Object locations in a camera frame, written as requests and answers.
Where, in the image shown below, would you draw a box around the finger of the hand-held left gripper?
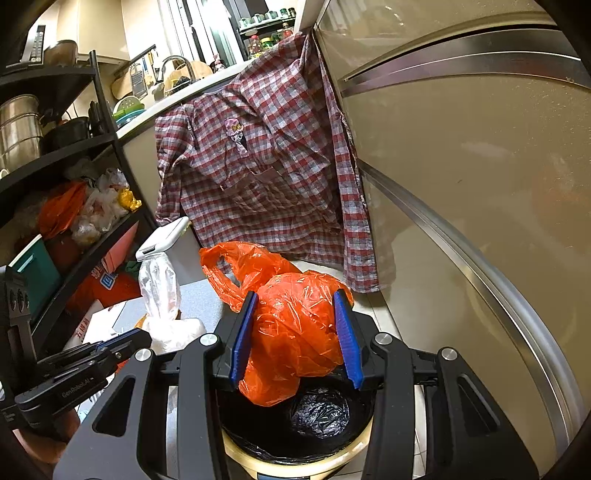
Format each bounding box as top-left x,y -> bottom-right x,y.
37,329 -> 153,371
15,350 -> 139,418

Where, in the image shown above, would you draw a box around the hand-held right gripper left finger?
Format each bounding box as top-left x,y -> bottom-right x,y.
52,291 -> 260,480

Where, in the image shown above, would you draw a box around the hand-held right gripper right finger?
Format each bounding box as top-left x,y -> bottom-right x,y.
333,288 -> 541,480

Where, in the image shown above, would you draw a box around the orange plastic bag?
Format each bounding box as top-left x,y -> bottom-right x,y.
199,241 -> 355,407

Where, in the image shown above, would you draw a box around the clear plastic bag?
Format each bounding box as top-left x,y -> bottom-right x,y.
137,251 -> 208,356

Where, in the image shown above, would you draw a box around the beige round trash bin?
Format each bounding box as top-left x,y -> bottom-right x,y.
221,415 -> 375,480

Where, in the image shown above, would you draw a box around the white printed cardboard box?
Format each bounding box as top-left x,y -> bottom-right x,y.
62,300 -> 149,352

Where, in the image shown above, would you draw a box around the teal storage box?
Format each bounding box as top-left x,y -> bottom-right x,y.
9,234 -> 63,320

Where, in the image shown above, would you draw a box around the orange sack blue label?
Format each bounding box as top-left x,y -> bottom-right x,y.
69,268 -> 141,315

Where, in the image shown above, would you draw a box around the black bin liner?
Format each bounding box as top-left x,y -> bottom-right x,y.
217,369 -> 377,464

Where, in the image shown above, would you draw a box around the pink cardboard box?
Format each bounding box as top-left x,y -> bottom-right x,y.
99,237 -> 139,274

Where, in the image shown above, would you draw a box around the white lidded bin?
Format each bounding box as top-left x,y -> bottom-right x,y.
135,217 -> 192,264

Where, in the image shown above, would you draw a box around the orange shopping bag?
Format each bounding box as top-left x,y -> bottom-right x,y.
37,181 -> 89,241

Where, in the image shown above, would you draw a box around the white plastic food bags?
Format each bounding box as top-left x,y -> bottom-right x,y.
69,168 -> 131,247

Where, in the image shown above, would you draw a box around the yellow foil packet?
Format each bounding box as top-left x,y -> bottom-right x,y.
117,187 -> 142,212

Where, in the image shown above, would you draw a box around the red plaid shirt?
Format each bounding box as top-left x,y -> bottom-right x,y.
154,31 -> 382,294

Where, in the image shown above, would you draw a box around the metal pot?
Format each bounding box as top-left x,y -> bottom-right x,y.
0,95 -> 44,171

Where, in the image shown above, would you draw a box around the black pot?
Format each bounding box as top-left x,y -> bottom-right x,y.
44,117 -> 92,153

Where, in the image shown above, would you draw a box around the green colander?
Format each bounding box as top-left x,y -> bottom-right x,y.
113,96 -> 146,128

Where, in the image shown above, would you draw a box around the black shelf rack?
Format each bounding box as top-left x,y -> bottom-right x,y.
0,50 -> 160,365

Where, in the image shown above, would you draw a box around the white kitchen counter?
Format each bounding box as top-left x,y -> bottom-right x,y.
115,53 -> 308,139

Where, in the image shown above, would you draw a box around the metal grater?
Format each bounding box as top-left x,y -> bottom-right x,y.
130,65 -> 147,99

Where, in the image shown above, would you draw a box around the brown bowl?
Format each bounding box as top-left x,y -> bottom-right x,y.
44,40 -> 79,66

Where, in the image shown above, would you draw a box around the wooden cutting board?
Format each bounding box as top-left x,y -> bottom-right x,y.
164,60 -> 214,95

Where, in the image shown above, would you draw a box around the chrome faucet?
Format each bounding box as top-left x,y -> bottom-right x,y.
161,55 -> 195,87

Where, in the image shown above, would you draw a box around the shelf of cups and bottles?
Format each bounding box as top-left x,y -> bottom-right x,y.
238,8 -> 308,59

